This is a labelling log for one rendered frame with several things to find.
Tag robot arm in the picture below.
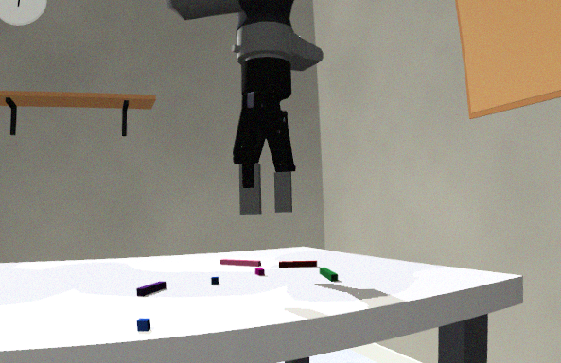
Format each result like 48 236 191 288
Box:
165 0 323 71

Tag dark red rod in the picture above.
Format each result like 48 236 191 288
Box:
279 261 317 268

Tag pink rod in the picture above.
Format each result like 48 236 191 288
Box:
220 259 261 267

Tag purple rod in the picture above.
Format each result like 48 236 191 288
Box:
136 281 167 296

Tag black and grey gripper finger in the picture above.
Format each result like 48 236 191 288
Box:
233 92 278 215
266 110 295 213

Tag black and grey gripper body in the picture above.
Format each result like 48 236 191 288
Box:
241 57 291 121

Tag green rod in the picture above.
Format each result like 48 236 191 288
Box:
320 268 338 282

